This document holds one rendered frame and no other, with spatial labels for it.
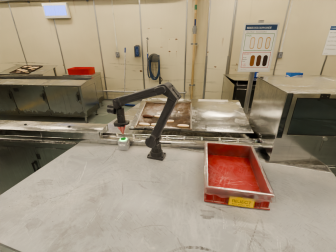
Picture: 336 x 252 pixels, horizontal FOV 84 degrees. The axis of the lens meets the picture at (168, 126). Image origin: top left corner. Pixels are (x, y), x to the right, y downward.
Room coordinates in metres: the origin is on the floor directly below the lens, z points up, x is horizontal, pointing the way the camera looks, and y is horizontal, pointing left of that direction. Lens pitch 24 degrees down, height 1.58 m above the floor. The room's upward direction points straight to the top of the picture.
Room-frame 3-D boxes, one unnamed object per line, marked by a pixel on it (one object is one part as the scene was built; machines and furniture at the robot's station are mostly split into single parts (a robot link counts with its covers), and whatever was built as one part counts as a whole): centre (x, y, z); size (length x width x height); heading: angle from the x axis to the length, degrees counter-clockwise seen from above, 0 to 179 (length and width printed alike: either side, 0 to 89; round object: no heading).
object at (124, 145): (1.26, 0.34, 0.84); 0.08 x 0.08 x 0.11; 84
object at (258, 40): (2.01, -0.89, 1.50); 0.33 x 0.01 x 0.45; 88
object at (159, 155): (1.14, 0.08, 0.86); 0.12 x 0.09 x 0.08; 72
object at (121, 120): (1.26, 0.34, 1.06); 0.10 x 0.07 x 0.07; 84
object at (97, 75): (4.64, 2.05, 0.44); 0.70 x 0.55 x 0.87; 84
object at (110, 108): (1.27, 0.38, 1.15); 0.11 x 0.09 x 0.12; 66
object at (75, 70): (4.64, 2.05, 0.94); 0.51 x 0.36 x 0.13; 88
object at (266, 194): (0.91, -0.38, 0.88); 0.49 x 0.34 x 0.10; 169
